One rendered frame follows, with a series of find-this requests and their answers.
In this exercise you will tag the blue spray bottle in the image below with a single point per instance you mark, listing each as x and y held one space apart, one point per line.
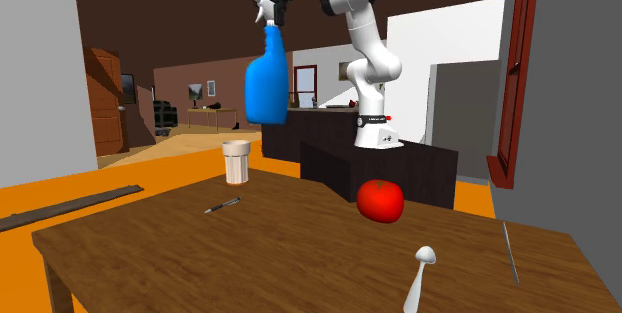
266 88

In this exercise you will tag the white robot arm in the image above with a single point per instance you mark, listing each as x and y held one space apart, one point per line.
365 64

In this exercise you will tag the red framed window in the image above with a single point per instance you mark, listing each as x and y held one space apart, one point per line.
305 86

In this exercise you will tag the light wooden side table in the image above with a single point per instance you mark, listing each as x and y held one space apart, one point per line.
212 110

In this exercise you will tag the dark kitchen counter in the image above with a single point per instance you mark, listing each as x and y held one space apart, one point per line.
311 132

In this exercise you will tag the black shelf unit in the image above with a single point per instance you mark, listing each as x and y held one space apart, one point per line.
164 113

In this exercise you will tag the beige ribbed cup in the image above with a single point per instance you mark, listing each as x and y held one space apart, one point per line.
236 164

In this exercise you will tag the brown wooden door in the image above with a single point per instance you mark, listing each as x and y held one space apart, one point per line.
104 108

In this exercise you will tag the dark robot stand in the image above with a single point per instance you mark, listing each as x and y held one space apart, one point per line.
388 168

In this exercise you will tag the black and silver pen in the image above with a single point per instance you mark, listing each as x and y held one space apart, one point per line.
222 205

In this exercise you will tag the red tomato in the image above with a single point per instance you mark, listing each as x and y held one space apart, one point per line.
380 201

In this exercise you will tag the red framed door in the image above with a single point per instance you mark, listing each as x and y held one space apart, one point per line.
515 74

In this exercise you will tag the brown wooden table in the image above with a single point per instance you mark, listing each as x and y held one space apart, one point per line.
272 258

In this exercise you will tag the dark wooden plank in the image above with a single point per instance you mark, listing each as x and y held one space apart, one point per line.
63 207

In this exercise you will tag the white spoon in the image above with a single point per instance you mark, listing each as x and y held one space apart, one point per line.
416 287

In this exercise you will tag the thin grey metal rod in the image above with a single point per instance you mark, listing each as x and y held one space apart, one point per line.
510 253

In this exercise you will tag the grey wall picture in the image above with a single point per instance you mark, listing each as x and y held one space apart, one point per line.
343 71

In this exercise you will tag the small white wall picture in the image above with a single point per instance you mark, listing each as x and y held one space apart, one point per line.
211 88

